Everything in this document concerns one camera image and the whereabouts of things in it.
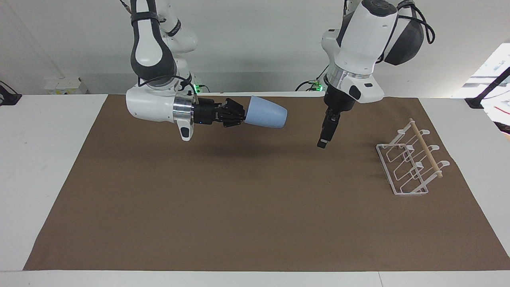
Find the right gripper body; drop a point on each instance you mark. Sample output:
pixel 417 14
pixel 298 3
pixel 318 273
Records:
pixel 206 111

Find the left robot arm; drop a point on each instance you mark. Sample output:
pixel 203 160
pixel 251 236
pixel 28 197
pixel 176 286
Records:
pixel 360 36

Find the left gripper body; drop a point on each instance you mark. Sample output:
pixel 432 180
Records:
pixel 338 103

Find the white box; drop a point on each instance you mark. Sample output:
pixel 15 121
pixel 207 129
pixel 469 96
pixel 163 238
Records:
pixel 65 87

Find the black stand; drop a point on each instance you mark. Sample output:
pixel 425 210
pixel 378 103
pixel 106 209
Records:
pixel 491 87
pixel 8 99

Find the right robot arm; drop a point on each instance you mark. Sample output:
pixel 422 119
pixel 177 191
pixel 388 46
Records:
pixel 151 48

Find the light blue plastic cup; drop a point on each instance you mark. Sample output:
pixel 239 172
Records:
pixel 266 113

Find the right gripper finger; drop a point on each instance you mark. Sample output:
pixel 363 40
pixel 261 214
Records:
pixel 231 120
pixel 232 106

